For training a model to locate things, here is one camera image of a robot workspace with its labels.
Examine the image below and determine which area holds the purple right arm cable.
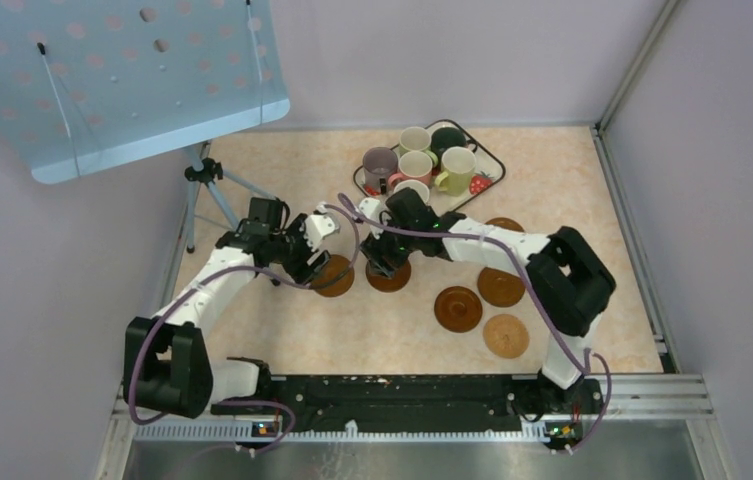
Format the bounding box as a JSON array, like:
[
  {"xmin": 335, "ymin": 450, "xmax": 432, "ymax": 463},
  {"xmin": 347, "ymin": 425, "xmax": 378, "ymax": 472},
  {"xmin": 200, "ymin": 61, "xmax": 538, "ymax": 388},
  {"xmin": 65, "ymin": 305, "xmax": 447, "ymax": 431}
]
[{"xmin": 338, "ymin": 193, "xmax": 614, "ymax": 453}]

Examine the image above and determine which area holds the grey tripod stand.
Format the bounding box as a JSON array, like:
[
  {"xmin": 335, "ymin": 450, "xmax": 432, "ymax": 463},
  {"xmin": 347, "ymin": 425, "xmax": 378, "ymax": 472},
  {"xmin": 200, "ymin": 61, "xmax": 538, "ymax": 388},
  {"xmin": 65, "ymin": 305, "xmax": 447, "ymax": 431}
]
[{"xmin": 180, "ymin": 140, "xmax": 275, "ymax": 254}]

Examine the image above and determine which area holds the dark green mug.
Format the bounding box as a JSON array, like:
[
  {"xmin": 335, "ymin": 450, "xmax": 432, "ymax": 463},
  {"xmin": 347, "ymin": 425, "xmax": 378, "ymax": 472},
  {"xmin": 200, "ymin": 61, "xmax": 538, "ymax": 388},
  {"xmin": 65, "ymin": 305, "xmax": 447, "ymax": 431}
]
[{"xmin": 430, "ymin": 127, "xmax": 478, "ymax": 159}]

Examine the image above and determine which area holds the light blue perforated board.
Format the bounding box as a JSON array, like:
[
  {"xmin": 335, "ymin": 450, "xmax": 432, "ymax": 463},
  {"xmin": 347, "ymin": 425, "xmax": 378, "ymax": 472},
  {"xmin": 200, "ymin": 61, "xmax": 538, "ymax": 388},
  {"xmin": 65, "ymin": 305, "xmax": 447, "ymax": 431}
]
[{"xmin": 0, "ymin": 1, "xmax": 291, "ymax": 184}]

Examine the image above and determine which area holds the purple grey mug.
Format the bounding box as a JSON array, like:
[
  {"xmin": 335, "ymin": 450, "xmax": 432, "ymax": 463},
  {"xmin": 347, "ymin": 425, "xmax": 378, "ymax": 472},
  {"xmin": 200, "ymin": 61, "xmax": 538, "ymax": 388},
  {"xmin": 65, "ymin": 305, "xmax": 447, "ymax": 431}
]
[{"xmin": 362, "ymin": 147, "xmax": 398, "ymax": 195}]

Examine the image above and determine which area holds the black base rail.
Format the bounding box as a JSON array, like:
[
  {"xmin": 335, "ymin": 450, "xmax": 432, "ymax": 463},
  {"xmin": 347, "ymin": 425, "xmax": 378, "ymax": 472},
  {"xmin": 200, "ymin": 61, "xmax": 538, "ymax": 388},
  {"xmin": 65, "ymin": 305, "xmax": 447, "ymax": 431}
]
[{"xmin": 210, "ymin": 374, "xmax": 603, "ymax": 433}]

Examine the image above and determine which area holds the brown round coaster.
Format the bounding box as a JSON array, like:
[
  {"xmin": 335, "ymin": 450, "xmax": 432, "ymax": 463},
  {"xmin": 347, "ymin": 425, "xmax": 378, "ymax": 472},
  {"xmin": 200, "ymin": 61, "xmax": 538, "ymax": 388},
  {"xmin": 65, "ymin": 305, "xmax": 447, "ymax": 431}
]
[
  {"xmin": 433, "ymin": 286, "xmax": 483, "ymax": 333},
  {"xmin": 312, "ymin": 254, "xmax": 355, "ymax": 298},
  {"xmin": 485, "ymin": 217, "xmax": 525, "ymax": 233},
  {"xmin": 477, "ymin": 267, "xmax": 526, "ymax": 308},
  {"xmin": 365, "ymin": 261, "xmax": 412, "ymax": 293}
]

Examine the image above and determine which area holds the white tray with black rim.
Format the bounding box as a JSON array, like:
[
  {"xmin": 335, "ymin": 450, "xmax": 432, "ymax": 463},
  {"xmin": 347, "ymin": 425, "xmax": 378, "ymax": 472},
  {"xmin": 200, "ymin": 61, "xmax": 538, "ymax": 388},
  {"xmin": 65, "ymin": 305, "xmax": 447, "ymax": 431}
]
[{"xmin": 353, "ymin": 120, "xmax": 506, "ymax": 213}]

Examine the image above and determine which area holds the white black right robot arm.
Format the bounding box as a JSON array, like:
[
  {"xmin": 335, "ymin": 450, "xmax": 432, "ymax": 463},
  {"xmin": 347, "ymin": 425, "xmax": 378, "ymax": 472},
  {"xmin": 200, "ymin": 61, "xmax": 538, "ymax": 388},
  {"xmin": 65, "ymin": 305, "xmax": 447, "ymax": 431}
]
[{"xmin": 352, "ymin": 190, "xmax": 617, "ymax": 412}]

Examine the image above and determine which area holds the pink mug in middle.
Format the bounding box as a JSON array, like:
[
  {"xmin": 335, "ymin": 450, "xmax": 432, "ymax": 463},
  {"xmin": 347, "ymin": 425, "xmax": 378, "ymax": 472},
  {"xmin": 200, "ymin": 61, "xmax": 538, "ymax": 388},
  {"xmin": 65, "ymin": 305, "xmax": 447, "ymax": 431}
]
[{"xmin": 387, "ymin": 151, "xmax": 434, "ymax": 190}]

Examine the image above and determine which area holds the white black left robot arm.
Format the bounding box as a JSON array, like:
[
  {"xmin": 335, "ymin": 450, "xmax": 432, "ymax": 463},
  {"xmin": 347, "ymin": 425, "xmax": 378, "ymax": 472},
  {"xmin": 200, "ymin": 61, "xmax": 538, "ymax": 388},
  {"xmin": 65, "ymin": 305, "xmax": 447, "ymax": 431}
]
[{"xmin": 123, "ymin": 198, "xmax": 340, "ymax": 418}]

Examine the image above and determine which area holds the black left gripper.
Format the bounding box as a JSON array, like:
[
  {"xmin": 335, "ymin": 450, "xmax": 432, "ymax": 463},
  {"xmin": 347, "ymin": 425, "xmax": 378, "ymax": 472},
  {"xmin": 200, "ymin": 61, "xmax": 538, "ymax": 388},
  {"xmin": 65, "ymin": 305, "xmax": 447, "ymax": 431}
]
[{"xmin": 270, "ymin": 213, "xmax": 331, "ymax": 286}]

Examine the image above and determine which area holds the cream mug at back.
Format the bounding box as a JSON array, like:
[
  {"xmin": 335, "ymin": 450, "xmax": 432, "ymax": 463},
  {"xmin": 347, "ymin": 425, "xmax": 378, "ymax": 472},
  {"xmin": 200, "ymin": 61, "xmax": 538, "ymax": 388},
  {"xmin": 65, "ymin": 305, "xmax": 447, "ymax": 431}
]
[{"xmin": 397, "ymin": 126, "xmax": 439, "ymax": 166}]

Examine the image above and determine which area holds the pink mug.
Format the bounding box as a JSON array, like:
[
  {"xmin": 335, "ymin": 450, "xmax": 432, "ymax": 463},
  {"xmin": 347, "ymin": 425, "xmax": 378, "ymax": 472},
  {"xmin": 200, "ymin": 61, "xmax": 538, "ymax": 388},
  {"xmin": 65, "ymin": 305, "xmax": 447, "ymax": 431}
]
[
  {"xmin": 387, "ymin": 151, "xmax": 434, "ymax": 190},
  {"xmin": 393, "ymin": 179, "xmax": 430, "ymax": 204}
]

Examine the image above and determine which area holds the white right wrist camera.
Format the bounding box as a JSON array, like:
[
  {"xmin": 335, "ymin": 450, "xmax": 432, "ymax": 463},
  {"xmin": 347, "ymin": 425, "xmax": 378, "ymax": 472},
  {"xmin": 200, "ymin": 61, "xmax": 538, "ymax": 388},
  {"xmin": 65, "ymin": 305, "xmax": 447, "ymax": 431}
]
[{"xmin": 357, "ymin": 197, "xmax": 385, "ymax": 238}]

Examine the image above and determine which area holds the pink mug in front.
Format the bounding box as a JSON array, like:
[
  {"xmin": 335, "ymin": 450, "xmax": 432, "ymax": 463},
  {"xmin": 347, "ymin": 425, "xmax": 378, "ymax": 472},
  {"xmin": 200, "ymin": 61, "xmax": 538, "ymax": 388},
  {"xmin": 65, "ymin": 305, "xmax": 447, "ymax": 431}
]
[{"xmin": 393, "ymin": 179, "xmax": 430, "ymax": 204}]

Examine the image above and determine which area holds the yellow green mug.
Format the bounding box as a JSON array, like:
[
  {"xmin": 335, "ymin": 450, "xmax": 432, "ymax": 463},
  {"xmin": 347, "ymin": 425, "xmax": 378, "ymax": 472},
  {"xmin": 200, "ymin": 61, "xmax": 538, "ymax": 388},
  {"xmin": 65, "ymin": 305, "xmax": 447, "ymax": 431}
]
[{"xmin": 434, "ymin": 146, "xmax": 477, "ymax": 196}]

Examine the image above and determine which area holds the light woven round coaster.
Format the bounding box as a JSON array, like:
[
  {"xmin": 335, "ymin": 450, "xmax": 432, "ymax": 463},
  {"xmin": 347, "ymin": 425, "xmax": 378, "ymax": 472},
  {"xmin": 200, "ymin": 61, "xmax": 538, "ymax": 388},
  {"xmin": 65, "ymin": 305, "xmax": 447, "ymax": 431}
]
[{"xmin": 482, "ymin": 314, "xmax": 530, "ymax": 359}]

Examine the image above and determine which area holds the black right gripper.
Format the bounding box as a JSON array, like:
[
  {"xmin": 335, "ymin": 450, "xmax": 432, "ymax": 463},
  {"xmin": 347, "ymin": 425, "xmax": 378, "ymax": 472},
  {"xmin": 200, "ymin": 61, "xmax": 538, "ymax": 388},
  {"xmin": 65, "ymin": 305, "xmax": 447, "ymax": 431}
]
[{"xmin": 361, "ymin": 212, "xmax": 420, "ymax": 278}]

